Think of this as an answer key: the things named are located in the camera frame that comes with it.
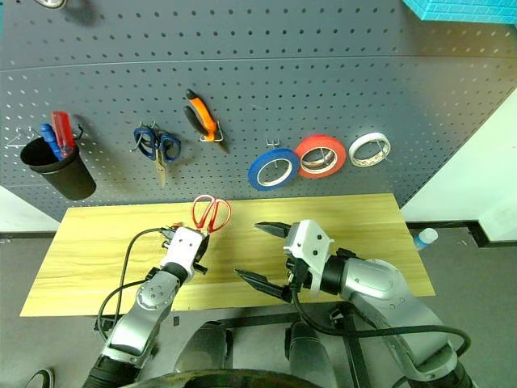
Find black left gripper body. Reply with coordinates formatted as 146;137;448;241
159;224;212;276

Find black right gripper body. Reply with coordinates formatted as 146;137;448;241
282;224;315;303

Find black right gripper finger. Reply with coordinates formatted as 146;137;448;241
254;221;291;244
233;268;293;303

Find red handled scissors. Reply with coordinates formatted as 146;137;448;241
191;194;233;236

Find blue tape roll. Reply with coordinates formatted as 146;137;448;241
247;148;301;192

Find orange and black pliers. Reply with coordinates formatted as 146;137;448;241
183;89;227;153

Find metal double pegboard hook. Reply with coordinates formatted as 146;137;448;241
266;137;284;171

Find red tape roll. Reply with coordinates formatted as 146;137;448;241
293;134;347;179

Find white tape roll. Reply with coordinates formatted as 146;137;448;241
348;131;392;168

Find metal scissors pegboard hook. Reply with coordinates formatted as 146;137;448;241
129;120;162;154

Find grey metal pegboard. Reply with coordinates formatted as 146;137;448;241
0;0;517;222

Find dark curved rim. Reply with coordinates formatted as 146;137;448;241
128;369;321;388

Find metal pliers holder hook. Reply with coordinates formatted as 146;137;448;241
199;120;225;144

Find blue and white bottle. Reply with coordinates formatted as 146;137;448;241
413;227;439;252

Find black plastic cup holder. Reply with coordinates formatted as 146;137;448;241
19;136;97;202

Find dark shoe with white sole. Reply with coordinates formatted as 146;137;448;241
23;367;56;388

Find turquoise brick pattern box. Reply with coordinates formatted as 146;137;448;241
401;0;517;23

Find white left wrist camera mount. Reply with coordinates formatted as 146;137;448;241
159;226;204;284

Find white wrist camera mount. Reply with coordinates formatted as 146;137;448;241
159;226;204;284
282;219;336;294

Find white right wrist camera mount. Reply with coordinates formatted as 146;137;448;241
282;219;336;294

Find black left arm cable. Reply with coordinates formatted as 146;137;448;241
95;228;175;335

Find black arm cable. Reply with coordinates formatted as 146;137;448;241
95;228;175;335
291;258;473;359

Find blue handled scissors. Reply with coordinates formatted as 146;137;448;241
133;127;182;188

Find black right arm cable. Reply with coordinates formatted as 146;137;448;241
291;258;473;359

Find blue handled screwdriver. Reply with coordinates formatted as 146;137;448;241
39;123;64;162

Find white wire pegboard hook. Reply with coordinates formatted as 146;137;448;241
6;125;37;151

